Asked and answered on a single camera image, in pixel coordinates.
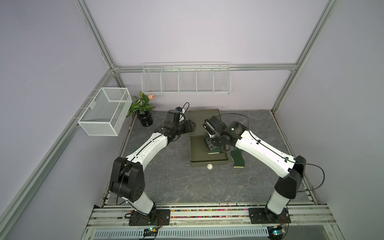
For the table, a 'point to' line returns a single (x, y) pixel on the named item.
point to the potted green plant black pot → (142, 108)
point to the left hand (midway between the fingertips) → (194, 126)
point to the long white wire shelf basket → (210, 78)
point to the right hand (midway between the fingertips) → (211, 141)
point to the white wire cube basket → (106, 113)
